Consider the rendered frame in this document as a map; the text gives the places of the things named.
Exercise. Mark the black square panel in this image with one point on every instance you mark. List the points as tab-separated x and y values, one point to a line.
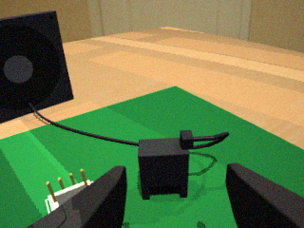
32	65

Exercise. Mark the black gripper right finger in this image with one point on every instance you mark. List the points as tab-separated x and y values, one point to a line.
260	203

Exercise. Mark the green circuit board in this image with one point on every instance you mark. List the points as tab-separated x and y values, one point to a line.
42	168

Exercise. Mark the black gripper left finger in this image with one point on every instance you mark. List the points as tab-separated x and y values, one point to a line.
99	205

